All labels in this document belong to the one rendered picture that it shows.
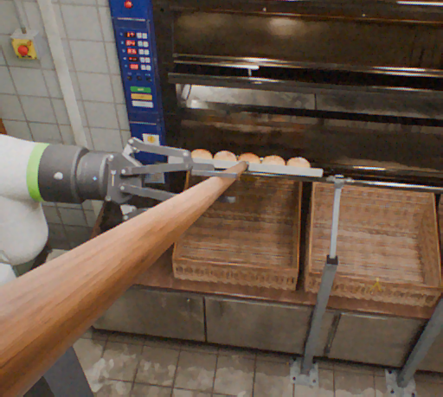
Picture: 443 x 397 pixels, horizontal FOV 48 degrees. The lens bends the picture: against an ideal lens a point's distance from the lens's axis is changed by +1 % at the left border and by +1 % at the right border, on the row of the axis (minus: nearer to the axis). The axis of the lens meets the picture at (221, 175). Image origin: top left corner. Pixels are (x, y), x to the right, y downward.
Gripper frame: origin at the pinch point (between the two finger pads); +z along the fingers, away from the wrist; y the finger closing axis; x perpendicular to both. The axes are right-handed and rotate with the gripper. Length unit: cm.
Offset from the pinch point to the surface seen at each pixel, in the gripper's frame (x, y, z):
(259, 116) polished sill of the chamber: -145, -20, 4
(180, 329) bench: -167, 87, -27
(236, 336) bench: -166, 88, 1
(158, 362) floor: -173, 109, -38
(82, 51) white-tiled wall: -129, -41, -71
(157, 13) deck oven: -116, -55, -37
